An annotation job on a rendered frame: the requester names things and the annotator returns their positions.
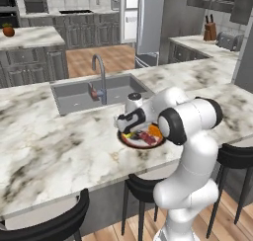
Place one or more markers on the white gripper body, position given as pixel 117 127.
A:
pixel 117 123

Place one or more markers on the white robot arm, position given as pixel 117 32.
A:
pixel 194 172

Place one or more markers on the yellow corn cob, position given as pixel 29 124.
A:
pixel 129 135

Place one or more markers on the dark rimmed white plate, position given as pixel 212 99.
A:
pixel 141 145

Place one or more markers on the red steak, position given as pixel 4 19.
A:
pixel 148 139

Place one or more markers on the orange cheese wedge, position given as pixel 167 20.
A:
pixel 154 131

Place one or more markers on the steel fridge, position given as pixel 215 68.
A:
pixel 148 24

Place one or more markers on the red brown sponge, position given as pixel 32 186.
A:
pixel 93 93

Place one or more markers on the grey curved tap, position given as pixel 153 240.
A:
pixel 103 83

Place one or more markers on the grey sink basin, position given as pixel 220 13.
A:
pixel 77 98

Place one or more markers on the black bar stool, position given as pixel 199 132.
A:
pixel 235 157
pixel 62 220
pixel 140 189

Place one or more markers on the grey corner base cupboards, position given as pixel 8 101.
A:
pixel 186 53

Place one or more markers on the grey base cupboard run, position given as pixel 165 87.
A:
pixel 82 31

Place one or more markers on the grey island cupboards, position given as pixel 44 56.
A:
pixel 33 67

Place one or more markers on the black hob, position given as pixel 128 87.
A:
pixel 76 11

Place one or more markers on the grey coffee machine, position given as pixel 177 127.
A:
pixel 115 2

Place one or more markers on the brown knife block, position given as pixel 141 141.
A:
pixel 210 31

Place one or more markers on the grey toaster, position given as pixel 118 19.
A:
pixel 230 40

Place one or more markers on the grey tall cupboard side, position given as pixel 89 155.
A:
pixel 245 64

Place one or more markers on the dark microwave oven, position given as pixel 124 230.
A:
pixel 36 6

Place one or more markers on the dark oven stack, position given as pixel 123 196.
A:
pixel 8 8

